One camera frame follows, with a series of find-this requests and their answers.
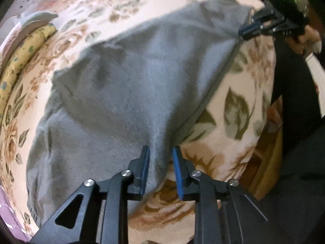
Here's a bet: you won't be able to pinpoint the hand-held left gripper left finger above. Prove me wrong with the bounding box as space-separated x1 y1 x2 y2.
30 145 151 244

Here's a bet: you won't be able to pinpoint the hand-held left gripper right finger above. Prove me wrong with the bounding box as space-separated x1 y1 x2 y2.
172 146 268 244

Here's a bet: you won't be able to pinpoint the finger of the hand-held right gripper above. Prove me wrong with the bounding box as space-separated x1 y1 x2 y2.
251 1 286 27
238 23 287 41

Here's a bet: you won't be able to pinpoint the grey pants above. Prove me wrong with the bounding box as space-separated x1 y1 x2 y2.
25 0 252 228

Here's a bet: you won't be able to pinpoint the person's right hand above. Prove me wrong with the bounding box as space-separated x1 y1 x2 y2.
292 26 322 55

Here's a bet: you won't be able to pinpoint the white panel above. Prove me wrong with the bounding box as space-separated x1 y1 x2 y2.
305 53 325 94

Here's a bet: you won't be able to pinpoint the floral blanket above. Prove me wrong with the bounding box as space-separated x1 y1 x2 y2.
0 0 277 244

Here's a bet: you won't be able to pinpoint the person's dark clothing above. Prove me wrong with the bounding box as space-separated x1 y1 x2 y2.
236 29 325 244

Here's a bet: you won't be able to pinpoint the purple cloth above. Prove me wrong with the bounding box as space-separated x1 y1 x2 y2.
0 183 33 242

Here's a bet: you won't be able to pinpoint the yellow floral pillow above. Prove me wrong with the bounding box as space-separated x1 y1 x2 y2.
0 23 56 117

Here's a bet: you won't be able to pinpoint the wooden bed frame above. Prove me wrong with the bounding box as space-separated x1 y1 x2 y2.
241 99 283 200

